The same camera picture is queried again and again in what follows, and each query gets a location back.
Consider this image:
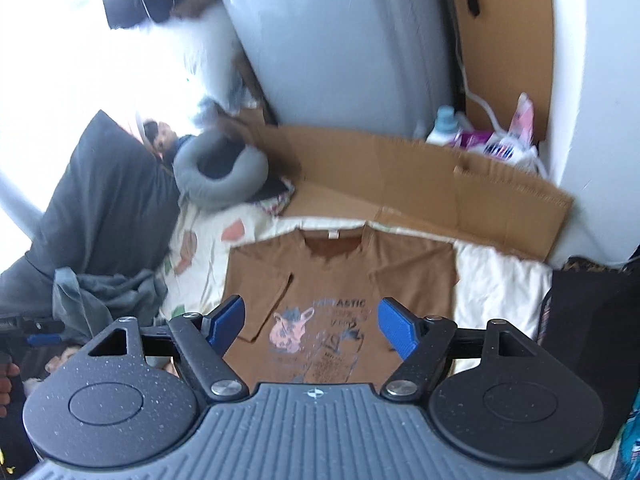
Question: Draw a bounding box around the white cable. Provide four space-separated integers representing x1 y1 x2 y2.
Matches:
452 25 506 133

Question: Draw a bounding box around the dark grey pillow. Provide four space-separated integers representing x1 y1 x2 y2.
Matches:
0 109 181 311

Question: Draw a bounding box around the brown printed t-shirt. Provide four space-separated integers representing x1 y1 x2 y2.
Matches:
221 227 460 386

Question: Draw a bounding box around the white pillow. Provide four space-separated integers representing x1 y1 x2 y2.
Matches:
165 5 241 111

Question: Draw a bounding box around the tall standing cardboard panel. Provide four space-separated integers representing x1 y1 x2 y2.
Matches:
435 0 558 143

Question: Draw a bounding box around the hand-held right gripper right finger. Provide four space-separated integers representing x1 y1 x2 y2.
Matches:
378 298 543 403

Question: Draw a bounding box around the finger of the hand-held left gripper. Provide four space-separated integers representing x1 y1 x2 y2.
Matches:
25 321 67 347

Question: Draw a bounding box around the purple white detergent bag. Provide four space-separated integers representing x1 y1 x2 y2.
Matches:
457 130 543 173

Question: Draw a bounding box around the teal printed garment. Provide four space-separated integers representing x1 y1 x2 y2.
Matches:
612 395 640 480

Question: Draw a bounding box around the black flat pad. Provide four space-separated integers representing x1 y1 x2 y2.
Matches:
255 177 296 201

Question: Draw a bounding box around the grey crumpled garment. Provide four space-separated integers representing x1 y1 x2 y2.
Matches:
52 266 168 346

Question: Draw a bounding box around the person's left hand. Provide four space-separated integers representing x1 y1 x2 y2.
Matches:
0 361 21 406

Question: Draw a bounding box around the grey plastic-wrapped mattress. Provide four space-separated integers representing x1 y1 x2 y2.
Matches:
207 0 468 138

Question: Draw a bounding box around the brown teddy bear toy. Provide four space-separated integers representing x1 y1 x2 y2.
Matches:
142 119 193 161

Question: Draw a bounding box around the floral patterned cloth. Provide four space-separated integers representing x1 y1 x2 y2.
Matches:
260 187 296 216

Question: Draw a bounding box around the grey neck pillow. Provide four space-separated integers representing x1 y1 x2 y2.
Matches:
172 129 270 212

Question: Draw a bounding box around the beige crumpled cloth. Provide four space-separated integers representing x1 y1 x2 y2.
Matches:
45 347 81 376

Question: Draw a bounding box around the leopard print cloth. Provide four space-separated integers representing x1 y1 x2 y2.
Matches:
562 256 631 273

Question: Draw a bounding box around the black folded garment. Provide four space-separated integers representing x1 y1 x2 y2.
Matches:
537 260 640 401

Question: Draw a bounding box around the cream bear print blanket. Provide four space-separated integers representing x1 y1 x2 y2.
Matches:
160 200 556 391

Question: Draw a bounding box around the white blue-capped detergent bottle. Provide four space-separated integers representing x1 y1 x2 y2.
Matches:
426 105 463 147

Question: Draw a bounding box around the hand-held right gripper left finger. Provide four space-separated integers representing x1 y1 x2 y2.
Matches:
86 295 250 403

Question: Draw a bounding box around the pink refill pouch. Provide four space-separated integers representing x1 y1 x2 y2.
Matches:
509 92 535 141

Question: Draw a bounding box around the flat brown cardboard sheet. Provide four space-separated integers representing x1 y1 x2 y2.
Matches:
235 107 575 262

